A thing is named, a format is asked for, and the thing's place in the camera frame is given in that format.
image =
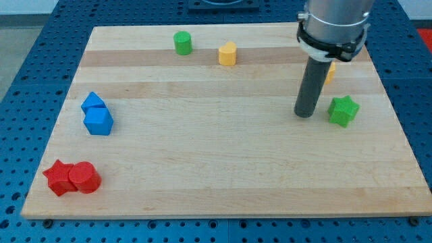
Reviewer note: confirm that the yellow heart block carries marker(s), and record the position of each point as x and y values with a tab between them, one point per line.
227	54

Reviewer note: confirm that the green star block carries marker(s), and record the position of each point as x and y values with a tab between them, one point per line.
342	110

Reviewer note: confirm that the blue pentagon block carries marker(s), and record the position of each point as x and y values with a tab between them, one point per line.
98	121

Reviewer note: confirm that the blue triangle block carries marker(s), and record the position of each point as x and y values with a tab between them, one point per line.
92	101

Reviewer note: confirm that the red star block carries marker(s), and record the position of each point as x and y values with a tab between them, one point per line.
58	178

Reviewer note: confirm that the green cylinder block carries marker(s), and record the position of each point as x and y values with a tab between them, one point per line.
183	43

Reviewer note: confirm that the red cylinder block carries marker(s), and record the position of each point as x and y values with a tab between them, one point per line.
85	177

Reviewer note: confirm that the dark grey pointer rod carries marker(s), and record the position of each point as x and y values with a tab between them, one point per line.
311	86

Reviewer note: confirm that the yellow block behind rod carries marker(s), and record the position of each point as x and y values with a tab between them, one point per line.
331	73

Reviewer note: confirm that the wooden board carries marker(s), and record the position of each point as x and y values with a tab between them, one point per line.
195	139

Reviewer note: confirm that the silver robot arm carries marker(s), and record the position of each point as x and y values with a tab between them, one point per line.
333	29

